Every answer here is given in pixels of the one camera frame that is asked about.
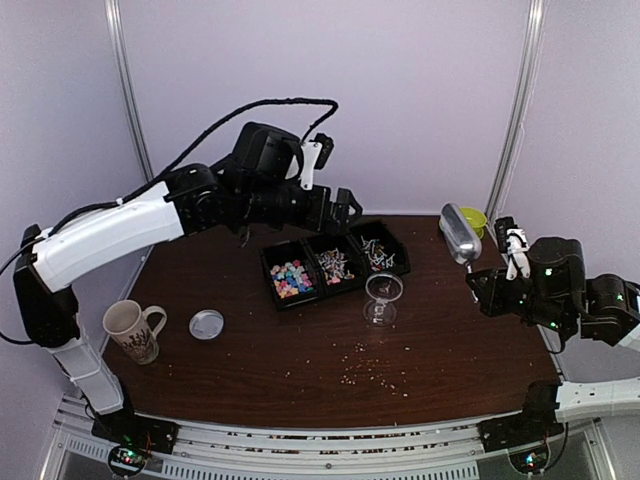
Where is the clear plastic cup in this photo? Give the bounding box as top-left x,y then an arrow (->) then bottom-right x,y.
363,271 -> 404,327

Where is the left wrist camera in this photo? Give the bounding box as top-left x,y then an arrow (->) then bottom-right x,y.
299,133 -> 334,191

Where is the left aluminium frame post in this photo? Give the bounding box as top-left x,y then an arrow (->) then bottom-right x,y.
103,0 -> 168,224

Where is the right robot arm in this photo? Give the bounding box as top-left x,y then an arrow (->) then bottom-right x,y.
465,237 -> 639,442

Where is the aluminium frame post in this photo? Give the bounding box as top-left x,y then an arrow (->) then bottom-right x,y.
103,0 -> 168,224
485,0 -> 547,221

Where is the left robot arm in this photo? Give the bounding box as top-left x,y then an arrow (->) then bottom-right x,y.
13,122 -> 362,444

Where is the right aluminium frame post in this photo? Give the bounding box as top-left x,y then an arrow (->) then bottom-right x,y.
485,0 -> 547,221

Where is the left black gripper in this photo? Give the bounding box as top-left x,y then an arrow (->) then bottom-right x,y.
237,181 -> 363,235

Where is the green bowl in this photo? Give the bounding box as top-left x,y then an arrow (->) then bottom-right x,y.
460,206 -> 488,239

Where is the black three-compartment candy tray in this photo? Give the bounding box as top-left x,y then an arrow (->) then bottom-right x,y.
260,220 -> 411,311

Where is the clear plastic lid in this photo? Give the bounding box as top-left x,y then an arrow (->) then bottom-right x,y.
189,309 -> 225,341

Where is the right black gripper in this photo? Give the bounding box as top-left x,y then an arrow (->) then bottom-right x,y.
467,266 -> 571,335

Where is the cream floral mug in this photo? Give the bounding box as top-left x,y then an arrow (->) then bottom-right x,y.
102,300 -> 167,365

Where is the metal scoop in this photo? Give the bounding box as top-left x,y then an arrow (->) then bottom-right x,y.
439,203 -> 483,273

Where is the front aluminium rail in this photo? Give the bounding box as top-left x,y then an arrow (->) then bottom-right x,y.
35,400 -> 617,479

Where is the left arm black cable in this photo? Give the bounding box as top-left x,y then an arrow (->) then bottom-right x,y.
0,97 -> 340,346

